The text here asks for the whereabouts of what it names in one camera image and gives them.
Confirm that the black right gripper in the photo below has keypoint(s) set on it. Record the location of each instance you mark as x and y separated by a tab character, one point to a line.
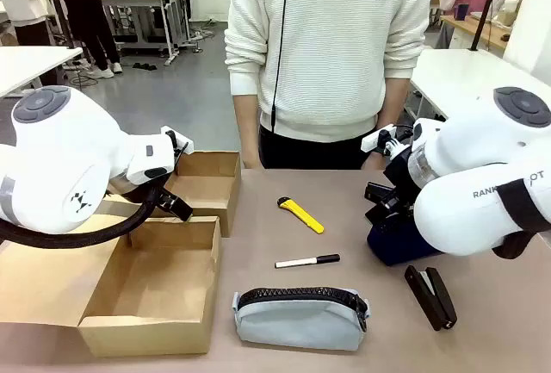
402	170

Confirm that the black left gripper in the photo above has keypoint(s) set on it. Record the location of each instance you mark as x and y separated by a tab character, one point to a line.
148	190

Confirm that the navy blue pouch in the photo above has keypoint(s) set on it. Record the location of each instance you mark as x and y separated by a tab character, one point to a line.
400	246

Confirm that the yellow utility knife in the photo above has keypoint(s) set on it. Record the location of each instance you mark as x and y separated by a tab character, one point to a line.
301	214

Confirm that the black white marker pen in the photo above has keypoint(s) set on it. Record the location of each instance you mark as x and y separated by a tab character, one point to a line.
301	262

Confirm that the black stapler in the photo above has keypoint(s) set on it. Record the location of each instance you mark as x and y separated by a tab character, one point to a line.
432	300

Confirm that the grey zipper pencil case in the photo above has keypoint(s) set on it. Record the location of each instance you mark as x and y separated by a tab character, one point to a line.
297	323

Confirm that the person left forearm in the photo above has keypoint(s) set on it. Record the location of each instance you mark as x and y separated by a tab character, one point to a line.
394	101

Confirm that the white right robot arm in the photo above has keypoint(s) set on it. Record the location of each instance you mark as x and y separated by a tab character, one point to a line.
482	175

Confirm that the person right forearm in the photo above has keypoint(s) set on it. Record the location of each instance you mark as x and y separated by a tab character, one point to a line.
246	127

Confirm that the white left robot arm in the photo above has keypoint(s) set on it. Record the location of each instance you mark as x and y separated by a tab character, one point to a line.
56	157

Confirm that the small cardboard box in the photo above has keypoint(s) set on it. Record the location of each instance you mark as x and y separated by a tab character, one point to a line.
206	183

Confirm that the large cardboard box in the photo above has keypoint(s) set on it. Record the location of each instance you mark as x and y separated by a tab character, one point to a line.
142	278

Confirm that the white table with tripod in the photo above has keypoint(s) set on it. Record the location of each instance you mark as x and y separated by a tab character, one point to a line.
456	76

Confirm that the person torso white sweater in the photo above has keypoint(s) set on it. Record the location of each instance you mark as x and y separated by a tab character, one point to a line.
327	45

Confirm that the brown top workbench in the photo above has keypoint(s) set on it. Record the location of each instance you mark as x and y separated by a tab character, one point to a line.
142	15

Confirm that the wooden desk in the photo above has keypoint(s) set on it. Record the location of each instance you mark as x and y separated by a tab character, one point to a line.
473	30

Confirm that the white side table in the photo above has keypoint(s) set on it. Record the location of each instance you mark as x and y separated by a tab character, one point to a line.
30	65

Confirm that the bystander in black clothes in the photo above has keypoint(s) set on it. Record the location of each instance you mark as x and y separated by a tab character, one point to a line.
92	15

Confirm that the black tripod pole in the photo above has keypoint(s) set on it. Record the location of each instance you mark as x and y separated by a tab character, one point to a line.
486	2

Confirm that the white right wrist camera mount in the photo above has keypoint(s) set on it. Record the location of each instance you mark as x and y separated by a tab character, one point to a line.
375	139

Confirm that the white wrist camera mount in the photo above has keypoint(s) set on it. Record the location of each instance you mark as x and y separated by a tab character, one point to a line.
375	139
181	140

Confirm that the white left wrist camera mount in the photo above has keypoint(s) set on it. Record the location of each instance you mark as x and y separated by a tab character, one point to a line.
181	140

